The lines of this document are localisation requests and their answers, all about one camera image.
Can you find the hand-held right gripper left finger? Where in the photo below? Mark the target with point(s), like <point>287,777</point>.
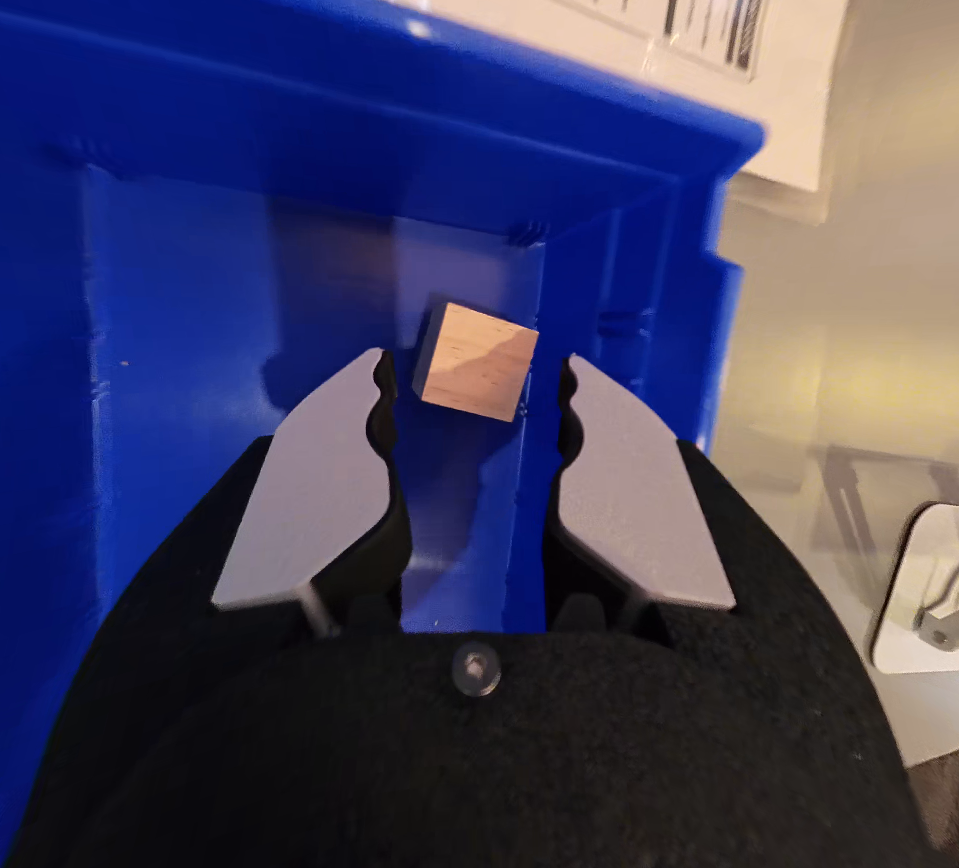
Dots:
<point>315,486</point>

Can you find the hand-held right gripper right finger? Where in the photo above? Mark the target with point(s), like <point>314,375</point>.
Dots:
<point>637,501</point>

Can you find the wooden cube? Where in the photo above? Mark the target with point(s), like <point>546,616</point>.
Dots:
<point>479,366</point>

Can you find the blue plastic bin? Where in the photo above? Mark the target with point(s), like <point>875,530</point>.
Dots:
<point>225,284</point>

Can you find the white plate with metal bracket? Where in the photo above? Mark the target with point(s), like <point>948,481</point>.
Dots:
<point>925,583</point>

